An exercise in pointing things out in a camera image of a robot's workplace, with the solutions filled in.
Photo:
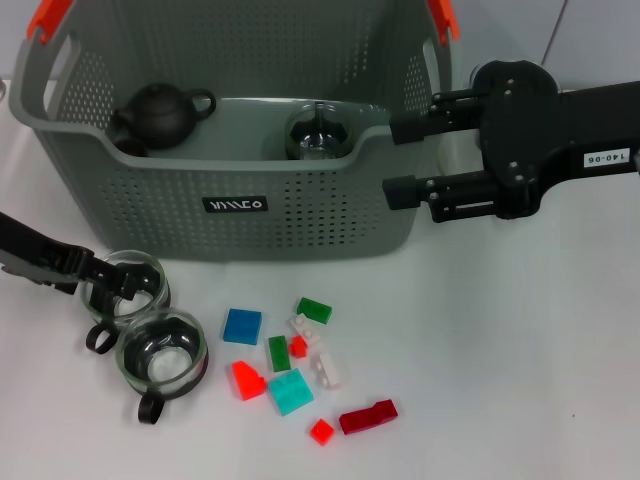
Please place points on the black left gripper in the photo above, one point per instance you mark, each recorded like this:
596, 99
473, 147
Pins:
45, 260

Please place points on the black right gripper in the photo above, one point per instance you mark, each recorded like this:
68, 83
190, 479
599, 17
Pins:
530, 140

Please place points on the glass teacup black sleeve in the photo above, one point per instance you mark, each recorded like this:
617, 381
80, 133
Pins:
131, 311
320, 135

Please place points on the glass jar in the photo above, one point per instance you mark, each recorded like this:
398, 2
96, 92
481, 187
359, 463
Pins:
165, 365

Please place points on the grey perforated storage bin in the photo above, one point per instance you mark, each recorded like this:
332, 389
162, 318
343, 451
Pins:
250, 210

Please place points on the blue toy brick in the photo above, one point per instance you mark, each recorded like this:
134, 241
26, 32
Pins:
242, 326

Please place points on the orange-red sloped toy brick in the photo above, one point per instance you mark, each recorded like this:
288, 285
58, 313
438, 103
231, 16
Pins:
246, 382

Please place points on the narrow green toy brick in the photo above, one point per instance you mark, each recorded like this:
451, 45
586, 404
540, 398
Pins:
280, 354

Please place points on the black clay teapot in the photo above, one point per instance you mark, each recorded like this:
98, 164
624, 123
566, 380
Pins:
160, 117

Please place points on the wide green toy brick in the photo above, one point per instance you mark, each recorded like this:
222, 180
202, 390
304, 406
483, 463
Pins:
315, 310

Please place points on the tiny red toy brick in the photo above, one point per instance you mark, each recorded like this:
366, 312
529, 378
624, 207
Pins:
299, 346

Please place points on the teal toy brick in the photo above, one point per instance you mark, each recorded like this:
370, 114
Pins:
290, 392

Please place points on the translucent white toy brick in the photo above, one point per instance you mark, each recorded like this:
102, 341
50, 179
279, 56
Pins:
330, 371

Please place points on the small orange-red square brick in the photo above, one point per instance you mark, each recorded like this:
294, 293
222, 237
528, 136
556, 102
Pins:
321, 431

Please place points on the dark red long brick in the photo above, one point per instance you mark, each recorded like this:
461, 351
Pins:
367, 417

